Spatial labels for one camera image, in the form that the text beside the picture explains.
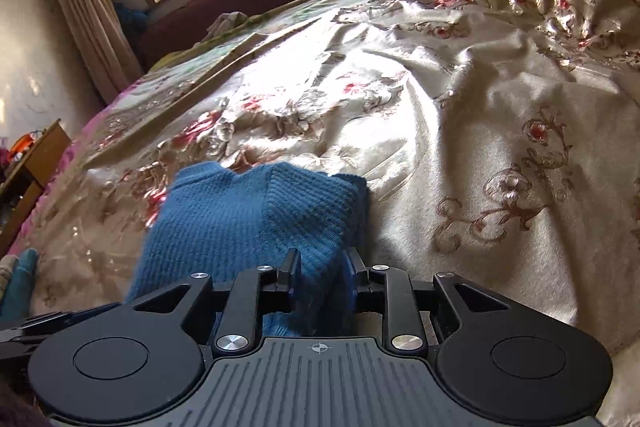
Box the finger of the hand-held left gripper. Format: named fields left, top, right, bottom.
left=14, top=303, right=122, bottom=337

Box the wooden cabinet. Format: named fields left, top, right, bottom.
left=0, top=118, right=74, bottom=255

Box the green patterned bed sheet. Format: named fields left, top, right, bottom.
left=147, top=9, right=326, bottom=85

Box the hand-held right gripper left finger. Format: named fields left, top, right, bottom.
left=131, top=248, right=302, bottom=356

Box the floral satin bedspread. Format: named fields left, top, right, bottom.
left=10, top=0, right=640, bottom=427

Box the beige curtain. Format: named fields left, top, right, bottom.
left=31, top=0, right=147, bottom=106

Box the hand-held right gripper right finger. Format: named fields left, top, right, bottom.
left=344, top=246, right=512, bottom=354

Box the teal folded cloth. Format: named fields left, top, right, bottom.
left=0, top=248, right=40, bottom=320

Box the beige knitted cloth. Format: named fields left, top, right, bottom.
left=0, top=254, right=18, bottom=290

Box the pale crumpled cloth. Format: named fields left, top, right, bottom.
left=200, top=11, right=258, bottom=44

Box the orange item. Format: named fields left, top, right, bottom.
left=7, top=132, right=43, bottom=156

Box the blue ribbed knit sweater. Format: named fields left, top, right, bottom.
left=122, top=160, right=372, bottom=340

